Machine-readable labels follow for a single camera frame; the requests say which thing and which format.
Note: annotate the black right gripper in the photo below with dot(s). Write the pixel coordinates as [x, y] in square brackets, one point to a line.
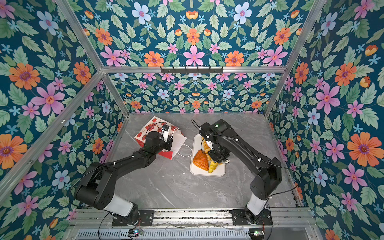
[218, 160]

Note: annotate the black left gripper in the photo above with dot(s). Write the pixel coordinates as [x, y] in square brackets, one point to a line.
[168, 142]

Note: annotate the long spiral fake bread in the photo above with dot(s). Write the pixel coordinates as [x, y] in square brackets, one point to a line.
[206, 152]

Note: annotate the orange brown fake croissant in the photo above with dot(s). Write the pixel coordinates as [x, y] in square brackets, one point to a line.
[200, 160]

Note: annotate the red printed white paper bag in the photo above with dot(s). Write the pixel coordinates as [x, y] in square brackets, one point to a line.
[146, 136]

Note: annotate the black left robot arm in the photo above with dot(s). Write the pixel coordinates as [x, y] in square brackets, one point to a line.
[97, 186]

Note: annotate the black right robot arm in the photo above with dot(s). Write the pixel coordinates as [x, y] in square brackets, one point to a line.
[267, 172]

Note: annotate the white plastic tray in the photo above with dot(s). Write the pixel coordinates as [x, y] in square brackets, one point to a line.
[218, 172]

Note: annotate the aluminium rear top beam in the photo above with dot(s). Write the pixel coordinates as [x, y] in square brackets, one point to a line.
[142, 70]

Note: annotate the aluminium beam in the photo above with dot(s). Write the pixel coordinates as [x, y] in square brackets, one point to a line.
[22, 167]
[142, 70]

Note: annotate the aluminium left side beam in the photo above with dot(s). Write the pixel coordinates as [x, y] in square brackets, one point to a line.
[22, 167]

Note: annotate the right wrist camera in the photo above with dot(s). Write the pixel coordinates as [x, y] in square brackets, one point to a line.
[209, 144]

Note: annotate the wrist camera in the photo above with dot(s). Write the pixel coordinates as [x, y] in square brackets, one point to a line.
[209, 144]
[165, 132]

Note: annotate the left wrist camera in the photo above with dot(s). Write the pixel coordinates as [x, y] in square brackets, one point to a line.
[165, 132]

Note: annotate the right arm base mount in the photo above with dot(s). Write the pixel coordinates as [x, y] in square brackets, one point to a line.
[244, 217]

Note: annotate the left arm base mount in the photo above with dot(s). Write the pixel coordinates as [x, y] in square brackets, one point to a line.
[136, 217]

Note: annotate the black hook rail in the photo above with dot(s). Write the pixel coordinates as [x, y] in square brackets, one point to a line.
[192, 70]

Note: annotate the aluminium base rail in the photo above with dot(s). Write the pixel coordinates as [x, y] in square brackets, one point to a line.
[225, 217]

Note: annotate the aluminium frame post left rear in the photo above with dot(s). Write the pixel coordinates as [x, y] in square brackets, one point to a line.
[78, 30]

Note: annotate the aluminium frame post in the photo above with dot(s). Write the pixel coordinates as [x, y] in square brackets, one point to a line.
[314, 13]
[78, 30]

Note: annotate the aluminium frame post right rear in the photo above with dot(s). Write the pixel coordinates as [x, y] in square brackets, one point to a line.
[314, 13]

